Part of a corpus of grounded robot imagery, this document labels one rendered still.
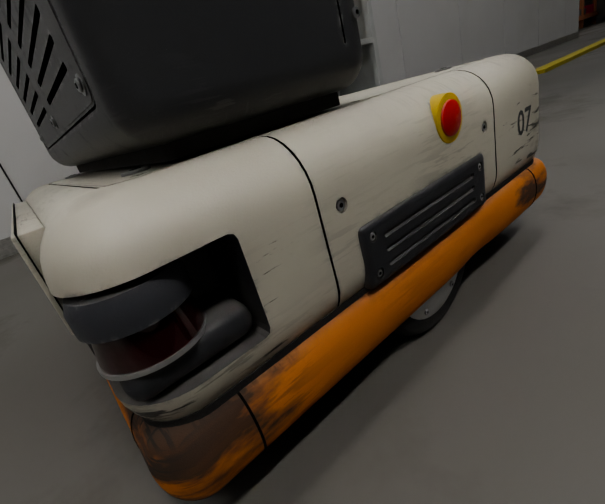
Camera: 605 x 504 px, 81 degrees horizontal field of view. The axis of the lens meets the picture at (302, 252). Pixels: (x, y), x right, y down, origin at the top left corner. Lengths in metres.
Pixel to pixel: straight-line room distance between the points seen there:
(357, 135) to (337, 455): 0.29
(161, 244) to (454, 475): 0.29
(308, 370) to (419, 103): 0.28
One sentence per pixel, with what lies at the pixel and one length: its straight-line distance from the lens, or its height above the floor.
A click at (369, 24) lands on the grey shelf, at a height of 0.59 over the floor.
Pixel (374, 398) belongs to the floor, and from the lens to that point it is 0.41.
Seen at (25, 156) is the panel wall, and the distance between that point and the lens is 2.08.
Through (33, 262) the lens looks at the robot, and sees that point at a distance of 0.30.
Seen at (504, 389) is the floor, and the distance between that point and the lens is 0.41.
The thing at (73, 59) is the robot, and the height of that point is 0.36.
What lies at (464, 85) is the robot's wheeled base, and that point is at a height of 0.26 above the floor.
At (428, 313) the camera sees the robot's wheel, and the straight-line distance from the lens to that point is 0.45.
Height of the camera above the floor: 0.30
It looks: 23 degrees down
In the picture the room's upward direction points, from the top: 16 degrees counter-clockwise
